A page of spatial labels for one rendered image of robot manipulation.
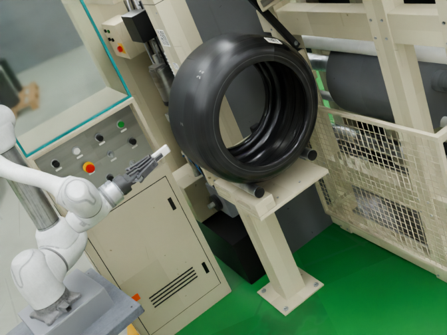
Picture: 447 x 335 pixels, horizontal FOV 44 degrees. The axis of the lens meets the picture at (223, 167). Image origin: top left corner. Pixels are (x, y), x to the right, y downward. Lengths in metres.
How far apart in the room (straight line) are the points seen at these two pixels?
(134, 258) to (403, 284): 1.34
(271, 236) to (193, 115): 0.99
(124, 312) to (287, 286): 0.95
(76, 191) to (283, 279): 1.44
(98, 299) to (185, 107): 0.90
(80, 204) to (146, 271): 1.17
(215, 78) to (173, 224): 1.11
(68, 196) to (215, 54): 0.72
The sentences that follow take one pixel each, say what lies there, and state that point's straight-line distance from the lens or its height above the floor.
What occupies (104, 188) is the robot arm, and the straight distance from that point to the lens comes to 2.01.
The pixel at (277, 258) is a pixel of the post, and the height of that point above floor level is 0.27.
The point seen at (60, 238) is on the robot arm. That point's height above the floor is 0.98.
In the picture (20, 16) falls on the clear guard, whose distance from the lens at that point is 2.51.
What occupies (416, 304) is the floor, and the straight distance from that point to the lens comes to 2.82.
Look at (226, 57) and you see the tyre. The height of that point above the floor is 1.44.
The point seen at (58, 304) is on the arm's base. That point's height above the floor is 0.79.
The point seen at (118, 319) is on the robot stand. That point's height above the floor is 0.65.
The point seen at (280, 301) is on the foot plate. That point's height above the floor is 0.01.
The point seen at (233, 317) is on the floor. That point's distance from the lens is 3.09.
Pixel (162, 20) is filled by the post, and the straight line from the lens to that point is 2.29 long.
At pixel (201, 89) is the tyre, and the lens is 2.00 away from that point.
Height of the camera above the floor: 2.03
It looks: 27 degrees down
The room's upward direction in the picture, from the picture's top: 24 degrees counter-clockwise
